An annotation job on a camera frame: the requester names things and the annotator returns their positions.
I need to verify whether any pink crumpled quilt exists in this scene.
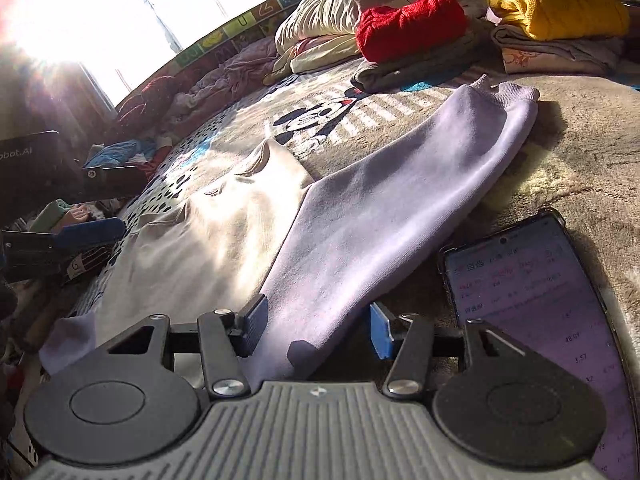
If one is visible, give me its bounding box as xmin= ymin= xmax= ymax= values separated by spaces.
xmin=165 ymin=40 xmax=281 ymax=111

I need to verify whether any white printed folded garment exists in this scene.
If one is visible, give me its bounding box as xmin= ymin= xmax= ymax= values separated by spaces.
xmin=500 ymin=45 xmax=618 ymax=77

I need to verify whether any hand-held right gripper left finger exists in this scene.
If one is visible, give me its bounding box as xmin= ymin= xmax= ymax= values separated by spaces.
xmin=107 ymin=294 xmax=268 ymax=400

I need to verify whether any smartphone in clear case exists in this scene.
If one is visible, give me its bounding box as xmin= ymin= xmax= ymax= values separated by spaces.
xmin=437 ymin=208 xmax=638 ymax=480

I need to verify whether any cartoon mouse printed blanket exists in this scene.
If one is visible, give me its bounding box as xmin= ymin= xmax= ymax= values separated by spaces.
xmin=0 ymin=25 xmax=640 ymax=480

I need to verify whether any maroon dotted blanket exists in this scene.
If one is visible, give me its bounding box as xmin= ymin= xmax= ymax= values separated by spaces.
xmin=115 ymin=75 xmax=201 ymax=131

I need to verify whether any black striped folded garment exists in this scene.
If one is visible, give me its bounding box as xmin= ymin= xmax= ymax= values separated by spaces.
xmin=62 ymin=250 xmax=121 ymax=286

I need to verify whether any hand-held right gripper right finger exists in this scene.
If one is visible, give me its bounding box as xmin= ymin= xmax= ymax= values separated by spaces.
xmin=370 ymin=302 xmax=526 ymax=400

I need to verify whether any red knit sweater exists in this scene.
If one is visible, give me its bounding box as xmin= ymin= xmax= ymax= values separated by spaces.
xmin=355 ymin=0 xmax=468 ymax=63

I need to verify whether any cream and lavender sweatshirt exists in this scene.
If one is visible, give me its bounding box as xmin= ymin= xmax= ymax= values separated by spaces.
xmin=40 ymin=74 xmax=541 ymax=381

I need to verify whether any colourful alphabet foam board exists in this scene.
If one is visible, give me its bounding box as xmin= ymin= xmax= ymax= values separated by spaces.
xmin=165 ymin=0 xmax=311 ymax=73

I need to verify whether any pink folded garment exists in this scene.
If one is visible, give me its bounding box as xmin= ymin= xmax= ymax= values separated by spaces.
xmin=62 ymin=205 xmax=108 ymax=226

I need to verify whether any dark grey folded garment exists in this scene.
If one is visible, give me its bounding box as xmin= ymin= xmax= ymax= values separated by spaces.
xmin=350 ymin=30 xmax=496 ymax=93

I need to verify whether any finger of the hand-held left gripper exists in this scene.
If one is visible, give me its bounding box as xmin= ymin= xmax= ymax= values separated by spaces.
xmin=80 ymin=164 xmax=146 ymax=200
xmin=0 ymin=217 xmax=127 ymax=283

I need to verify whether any teal folded garment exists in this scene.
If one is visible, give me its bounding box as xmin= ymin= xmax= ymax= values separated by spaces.
xmin=30 ymin=199 xmax=71 ymax=233

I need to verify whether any yellow folded garment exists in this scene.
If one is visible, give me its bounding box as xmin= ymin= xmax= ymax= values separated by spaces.
xmin=487 ymin=0 xmax=631 ymax=41

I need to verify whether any light grey folded garment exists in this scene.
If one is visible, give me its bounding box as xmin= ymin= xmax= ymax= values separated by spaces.
xmin=491 ymin=24 xmax=623 ymax=61

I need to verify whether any cream quilt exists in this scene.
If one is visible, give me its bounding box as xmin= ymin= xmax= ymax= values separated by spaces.
xmin=262 ymin=0 xmax=436 ymax=86

